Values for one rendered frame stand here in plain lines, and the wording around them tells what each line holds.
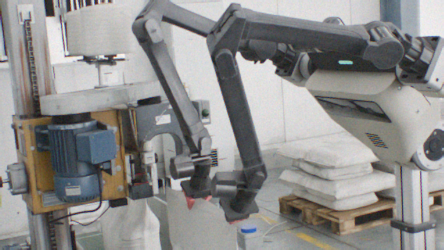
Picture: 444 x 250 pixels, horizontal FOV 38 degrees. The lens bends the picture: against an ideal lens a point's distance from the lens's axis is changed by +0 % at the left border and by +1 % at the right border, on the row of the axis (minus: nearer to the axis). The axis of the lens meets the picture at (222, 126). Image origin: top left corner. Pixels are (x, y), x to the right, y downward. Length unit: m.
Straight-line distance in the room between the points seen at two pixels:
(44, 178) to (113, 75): 2.93
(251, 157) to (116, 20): 0.66
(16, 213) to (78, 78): 1.11
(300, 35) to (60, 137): 0.87
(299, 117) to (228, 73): 5.97
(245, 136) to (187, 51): 4.47
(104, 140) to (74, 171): 0.14
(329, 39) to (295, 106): 5.87
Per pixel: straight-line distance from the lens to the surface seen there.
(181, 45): 6.03
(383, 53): 1.52
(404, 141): 1.86
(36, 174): 2.19
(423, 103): 1.81
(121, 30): 2.01
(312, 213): 5.13
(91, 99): 1.98
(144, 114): 2.25
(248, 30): 1.42
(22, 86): 2.20
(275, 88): 7.18
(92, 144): 1.93
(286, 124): 7.30
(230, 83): 1.49
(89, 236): 4.09
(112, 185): 2.26
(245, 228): 2.37
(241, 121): 1.56
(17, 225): 5.05
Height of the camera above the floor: 1.58
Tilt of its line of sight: 9 degrees down
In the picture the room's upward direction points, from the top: 4 degrees counter-clockwise
